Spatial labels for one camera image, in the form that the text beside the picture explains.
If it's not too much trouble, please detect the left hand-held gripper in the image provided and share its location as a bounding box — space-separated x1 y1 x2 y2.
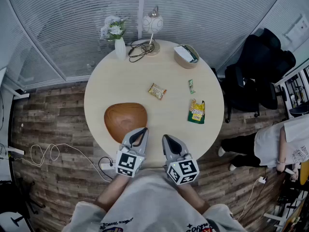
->
115 127 149 178

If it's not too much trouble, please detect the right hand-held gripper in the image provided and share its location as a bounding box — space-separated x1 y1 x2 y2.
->
161 134 200 186

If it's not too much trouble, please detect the brown wooden tray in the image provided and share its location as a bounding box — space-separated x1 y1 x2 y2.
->
103 102 148 144

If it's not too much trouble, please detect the large green yellow snack bag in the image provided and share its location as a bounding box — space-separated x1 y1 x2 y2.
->
187 99 206 125

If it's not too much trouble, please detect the small yellow orange snack packet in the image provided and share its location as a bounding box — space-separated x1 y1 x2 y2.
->
147 83 168 101

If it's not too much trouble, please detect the person's right forearm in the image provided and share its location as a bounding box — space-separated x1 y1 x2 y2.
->
177 184 211 215

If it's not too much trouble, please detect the person's left forearm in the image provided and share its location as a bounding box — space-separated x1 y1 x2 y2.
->
96 174 132 213

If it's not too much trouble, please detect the metal shelf rack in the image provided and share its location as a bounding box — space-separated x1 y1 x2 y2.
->
275 64 309 120

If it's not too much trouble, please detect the white power strip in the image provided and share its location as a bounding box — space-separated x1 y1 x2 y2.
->
100 162 117 171

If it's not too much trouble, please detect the person's grey shirt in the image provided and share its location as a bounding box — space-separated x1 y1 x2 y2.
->
61 169 247 232

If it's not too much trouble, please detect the dark green packet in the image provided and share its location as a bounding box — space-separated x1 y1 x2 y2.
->
183 44 199 64

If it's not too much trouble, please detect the white vase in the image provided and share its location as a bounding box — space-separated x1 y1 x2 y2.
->
114 37 127 60

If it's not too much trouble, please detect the white packet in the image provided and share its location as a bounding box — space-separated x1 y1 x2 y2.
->
173 45 191 63

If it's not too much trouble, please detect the white blue flower bouquet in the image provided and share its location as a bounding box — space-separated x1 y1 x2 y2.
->
99 15 128 42

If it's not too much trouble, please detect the white globe table lamp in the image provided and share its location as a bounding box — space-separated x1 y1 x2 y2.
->
141 5 164 56

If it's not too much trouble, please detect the black office chair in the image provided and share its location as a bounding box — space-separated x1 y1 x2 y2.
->
211 28 297 123

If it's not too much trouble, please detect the white desk foot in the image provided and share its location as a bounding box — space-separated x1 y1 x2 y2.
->
0 146 25 156

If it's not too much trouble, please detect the yellow round board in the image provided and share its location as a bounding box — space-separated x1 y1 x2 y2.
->
299 162 309 186

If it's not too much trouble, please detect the black stand base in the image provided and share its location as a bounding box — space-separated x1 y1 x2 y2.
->
0 180 46 227

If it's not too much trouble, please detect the black lamp cable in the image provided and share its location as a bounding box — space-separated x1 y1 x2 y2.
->
128 38 155 63

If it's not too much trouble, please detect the white floor cable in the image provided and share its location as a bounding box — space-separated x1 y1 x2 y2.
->
21 143 114 183

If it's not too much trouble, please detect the white desk frame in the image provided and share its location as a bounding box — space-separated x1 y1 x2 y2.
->
0 66 30 100

